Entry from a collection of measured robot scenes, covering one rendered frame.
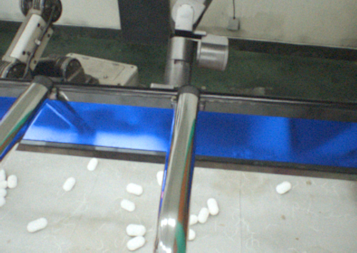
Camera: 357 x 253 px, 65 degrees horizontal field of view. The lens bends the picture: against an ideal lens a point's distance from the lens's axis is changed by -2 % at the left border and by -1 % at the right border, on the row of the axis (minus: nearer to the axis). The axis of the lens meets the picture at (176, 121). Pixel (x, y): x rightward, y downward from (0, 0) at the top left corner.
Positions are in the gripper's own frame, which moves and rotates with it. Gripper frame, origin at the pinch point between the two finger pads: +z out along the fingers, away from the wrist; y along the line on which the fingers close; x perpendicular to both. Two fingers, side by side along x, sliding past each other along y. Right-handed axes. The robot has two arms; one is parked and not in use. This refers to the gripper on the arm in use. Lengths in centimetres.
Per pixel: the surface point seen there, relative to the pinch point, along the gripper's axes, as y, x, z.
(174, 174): 4.2, -39.2, 5.3
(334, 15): 101, 156, -111
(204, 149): 6.3, -30.2, 3.3
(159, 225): 3.7, -41.2, 8.4
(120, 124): -2.4, -30.7, 1.7
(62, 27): -130, 186, -97
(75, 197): -19.5, 1.9, 16.4
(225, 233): 12.9, -1.0, 18.9
